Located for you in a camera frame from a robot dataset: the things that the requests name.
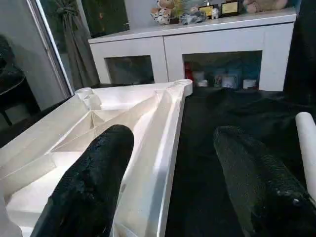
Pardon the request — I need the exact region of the grey plush toy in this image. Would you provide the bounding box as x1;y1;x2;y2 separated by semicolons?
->
179;9;208;25

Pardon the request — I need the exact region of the black table mat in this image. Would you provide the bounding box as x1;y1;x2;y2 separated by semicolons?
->
0;81;316;237

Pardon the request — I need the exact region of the dark chair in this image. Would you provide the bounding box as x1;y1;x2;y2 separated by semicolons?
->
0;34;41;126

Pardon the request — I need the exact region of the dark green board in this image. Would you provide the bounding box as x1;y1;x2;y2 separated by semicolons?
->
81;0;130;38

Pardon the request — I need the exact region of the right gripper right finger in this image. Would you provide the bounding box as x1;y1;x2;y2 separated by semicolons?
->
213;126;316;237

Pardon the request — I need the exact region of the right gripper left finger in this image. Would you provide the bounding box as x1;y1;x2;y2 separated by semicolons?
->
30;124;135;237

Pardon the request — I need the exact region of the brown plush bear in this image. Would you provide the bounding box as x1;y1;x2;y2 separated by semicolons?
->
242;0;289;14

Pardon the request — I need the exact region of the framed certificate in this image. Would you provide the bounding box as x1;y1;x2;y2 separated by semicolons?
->
198;4;220;19
221;1;241;15

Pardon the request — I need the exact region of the grey curtain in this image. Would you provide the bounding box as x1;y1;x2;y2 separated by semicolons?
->
53;0;102;92

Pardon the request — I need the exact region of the white display cabinet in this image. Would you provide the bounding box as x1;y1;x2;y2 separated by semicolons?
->
88;7;298;93

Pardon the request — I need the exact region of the white plastic table leg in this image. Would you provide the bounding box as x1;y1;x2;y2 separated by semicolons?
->
295;112;316;200

